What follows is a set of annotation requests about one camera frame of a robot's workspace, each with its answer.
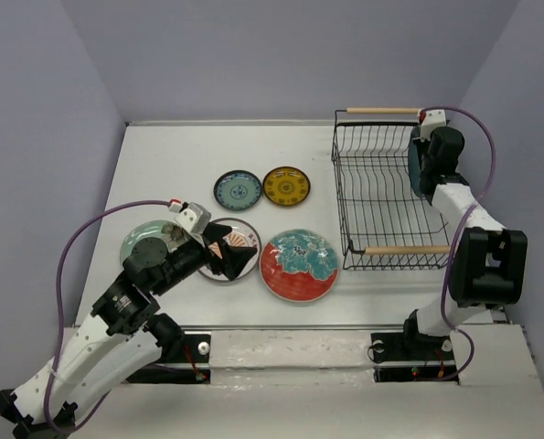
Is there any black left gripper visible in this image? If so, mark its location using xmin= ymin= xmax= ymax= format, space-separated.
xmin=154 ymin=221 xmax=259 ymax=294

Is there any dark teal blossom plate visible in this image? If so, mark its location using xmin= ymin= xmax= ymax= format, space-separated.
xmin=407 ymin=135 xmax=425 ymax=199

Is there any small blue white plate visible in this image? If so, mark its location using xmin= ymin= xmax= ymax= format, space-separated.
xmin=213 ymin=169 xmax=262 ymax=211

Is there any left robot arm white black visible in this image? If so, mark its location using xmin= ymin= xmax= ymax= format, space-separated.
xmin=0 ymin=222 xmax=257 ymax=438

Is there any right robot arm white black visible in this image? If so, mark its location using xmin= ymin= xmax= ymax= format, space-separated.
xmin=400 ymin=126 xmax=528 ymax=360

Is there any white sunburst pattern plate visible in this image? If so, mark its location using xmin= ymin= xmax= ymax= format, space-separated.
xmin=198 ymin=218 xmax=261 ymax=283

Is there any light green flower plate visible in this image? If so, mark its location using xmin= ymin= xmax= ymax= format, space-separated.
xmin=119 ymin=219 xmax=193 ymax=268

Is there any red teal floral plate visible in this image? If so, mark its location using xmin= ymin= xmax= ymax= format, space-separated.
xmin=260 ymin=229 xmax=339 ymax=304

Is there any small yellow brown plate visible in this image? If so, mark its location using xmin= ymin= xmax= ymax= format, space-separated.
xmin=262 ymin=166 xmax=312 ymax=208

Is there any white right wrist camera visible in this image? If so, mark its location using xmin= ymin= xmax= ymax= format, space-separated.
xmin=419 ymin=109 xmax=447 ymax=141

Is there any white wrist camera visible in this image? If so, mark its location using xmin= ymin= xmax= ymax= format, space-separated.
xmin=174 ymin=202 xmax=211 ymax=235
xmin=419 ymin=109 xmax=447 ymax=141

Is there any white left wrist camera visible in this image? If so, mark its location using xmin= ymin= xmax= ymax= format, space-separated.
xmin=174 ymin=202 xmax=211 ymax=235

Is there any black wire dish rack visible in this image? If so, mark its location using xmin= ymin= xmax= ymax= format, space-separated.
xmin=331 ymin=110 xmax=450 ymax=271

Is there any metal table rail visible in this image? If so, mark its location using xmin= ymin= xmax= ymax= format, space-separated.
xmin=74 ymin=323 xmax=527 ymax=332

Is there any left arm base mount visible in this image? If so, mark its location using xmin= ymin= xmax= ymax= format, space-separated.
xmin=125 ymin=332 xmax=211 ymax=385

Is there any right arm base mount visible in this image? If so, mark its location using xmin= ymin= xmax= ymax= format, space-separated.
xmin=367 ymin=332 xmax=458 ymax=383

